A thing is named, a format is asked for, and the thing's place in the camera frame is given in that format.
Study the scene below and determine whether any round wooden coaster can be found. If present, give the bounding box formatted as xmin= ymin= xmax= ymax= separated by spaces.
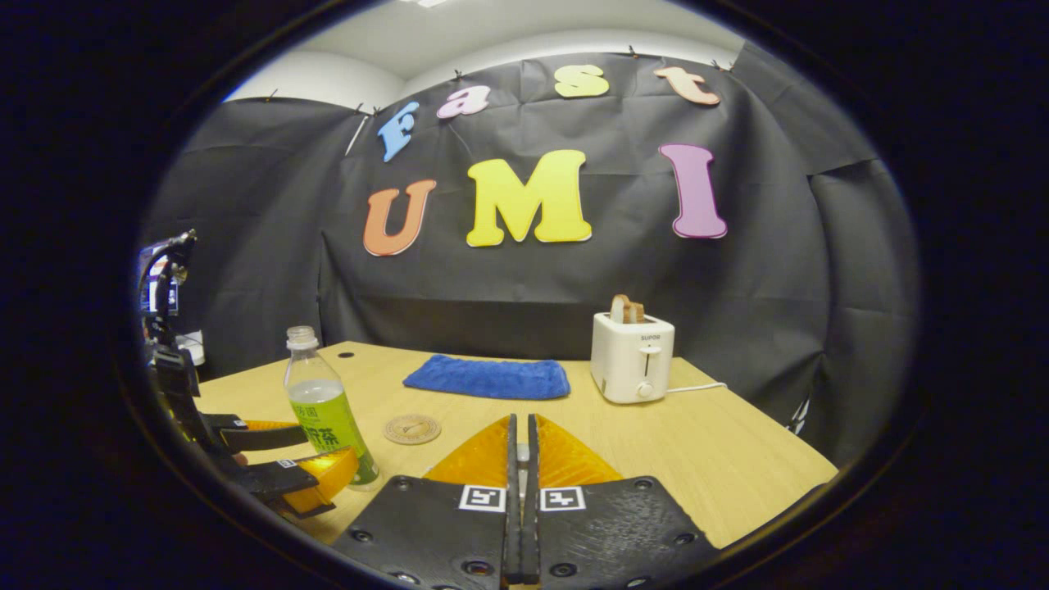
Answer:
xmin=383 ymin=414 xmax=443 ymax=446

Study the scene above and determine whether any blue folded towel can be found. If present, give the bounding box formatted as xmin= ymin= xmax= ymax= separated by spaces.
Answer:
xmin=402 ymin=354 xmax=571 ymax=401

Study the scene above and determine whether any black backdrop cloth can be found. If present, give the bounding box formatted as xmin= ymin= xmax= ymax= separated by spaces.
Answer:
xmin=139 ymin=41 xmax=919 ymax=468

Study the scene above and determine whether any green label water bottle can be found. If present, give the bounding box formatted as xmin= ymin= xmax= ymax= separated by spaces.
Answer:
xmin=283 ymin=325 xmax=380 ymax=492

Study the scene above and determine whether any white toaster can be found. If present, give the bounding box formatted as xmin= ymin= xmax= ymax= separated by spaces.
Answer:
xmin=590 ymin=311 xmax=676 ymax=405

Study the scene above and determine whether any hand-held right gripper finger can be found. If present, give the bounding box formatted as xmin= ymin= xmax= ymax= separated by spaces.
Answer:
xmin=524 ymin=413 xmax=722 ymax=590
xmin=330 ymin=413 xmax=520 ymax=590

